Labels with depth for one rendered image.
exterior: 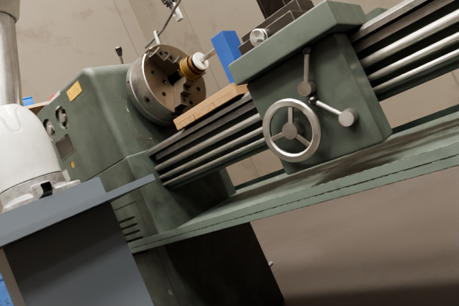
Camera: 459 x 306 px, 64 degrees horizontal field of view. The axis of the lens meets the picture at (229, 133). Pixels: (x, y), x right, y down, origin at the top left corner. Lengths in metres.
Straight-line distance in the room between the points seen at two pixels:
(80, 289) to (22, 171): 0.32
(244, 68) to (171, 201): 0.72
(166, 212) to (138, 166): 0.21
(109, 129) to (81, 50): 3.85
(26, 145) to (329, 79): 0.75
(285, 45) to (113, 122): 0.81
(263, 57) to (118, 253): 0.60
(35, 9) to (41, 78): 0.95
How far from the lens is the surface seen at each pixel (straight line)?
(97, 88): 1.49
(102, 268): 0.99
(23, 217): 0.96
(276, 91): 0.94
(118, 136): 1.45
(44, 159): 1.05
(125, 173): 1.46
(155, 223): 1.42
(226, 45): 1.29
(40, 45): 5.17
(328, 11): 0.83
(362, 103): 0.85
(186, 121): 1.26
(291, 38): 0.86
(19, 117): 1.08
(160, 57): 1.46
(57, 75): 5.02
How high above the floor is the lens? 0.71
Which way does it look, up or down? 3 degrees up
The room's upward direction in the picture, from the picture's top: 24 degrees counter-clockwise
